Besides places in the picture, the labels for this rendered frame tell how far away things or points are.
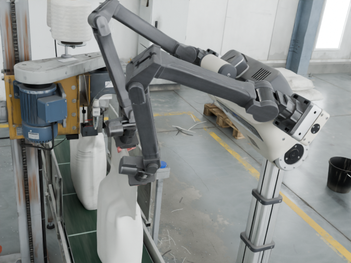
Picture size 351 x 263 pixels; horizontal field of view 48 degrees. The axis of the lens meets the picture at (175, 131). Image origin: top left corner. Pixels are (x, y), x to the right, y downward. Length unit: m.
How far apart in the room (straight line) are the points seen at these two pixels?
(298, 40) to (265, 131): 6.34
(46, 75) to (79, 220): 1.10
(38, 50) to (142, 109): 3.61
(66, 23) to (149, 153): 0.66
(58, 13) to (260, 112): 0.92
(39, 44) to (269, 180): 3.45
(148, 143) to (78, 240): 1.20
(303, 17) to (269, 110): 6.52
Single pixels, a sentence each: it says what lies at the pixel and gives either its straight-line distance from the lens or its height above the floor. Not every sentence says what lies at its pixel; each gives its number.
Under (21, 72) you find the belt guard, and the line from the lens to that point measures 1.71.
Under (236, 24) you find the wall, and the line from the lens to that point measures 6.98.
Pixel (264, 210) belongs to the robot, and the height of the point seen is 0.89.
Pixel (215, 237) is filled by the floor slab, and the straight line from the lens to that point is 3.06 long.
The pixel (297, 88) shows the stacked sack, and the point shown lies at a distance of 5.05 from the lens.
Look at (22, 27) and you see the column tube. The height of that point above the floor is 1.54.
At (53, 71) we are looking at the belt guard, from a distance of 1.71.
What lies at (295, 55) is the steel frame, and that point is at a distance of 7.76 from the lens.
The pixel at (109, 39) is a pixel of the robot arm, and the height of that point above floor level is 1.58.
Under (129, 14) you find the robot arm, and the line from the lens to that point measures 1.56.
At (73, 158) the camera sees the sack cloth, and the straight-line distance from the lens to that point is 2.51.
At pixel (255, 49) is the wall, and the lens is 7.31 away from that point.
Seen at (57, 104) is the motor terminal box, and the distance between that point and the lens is 1.70.
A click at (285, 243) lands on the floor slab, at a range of 3.18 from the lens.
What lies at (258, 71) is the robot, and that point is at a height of 1.54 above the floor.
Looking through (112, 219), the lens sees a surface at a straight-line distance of 1.85.
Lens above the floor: 1.89
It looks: 24 degrees down
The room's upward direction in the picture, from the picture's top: 6 degrees clockwise
